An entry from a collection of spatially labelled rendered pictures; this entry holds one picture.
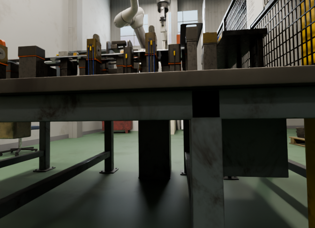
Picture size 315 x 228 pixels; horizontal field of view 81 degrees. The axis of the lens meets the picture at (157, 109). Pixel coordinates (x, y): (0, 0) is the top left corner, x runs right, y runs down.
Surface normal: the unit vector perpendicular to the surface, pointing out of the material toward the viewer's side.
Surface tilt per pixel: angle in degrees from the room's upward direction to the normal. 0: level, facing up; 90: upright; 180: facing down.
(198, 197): 90
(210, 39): 90
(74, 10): 90
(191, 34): 90
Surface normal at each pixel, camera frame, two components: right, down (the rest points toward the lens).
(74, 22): -0.12, -0.04
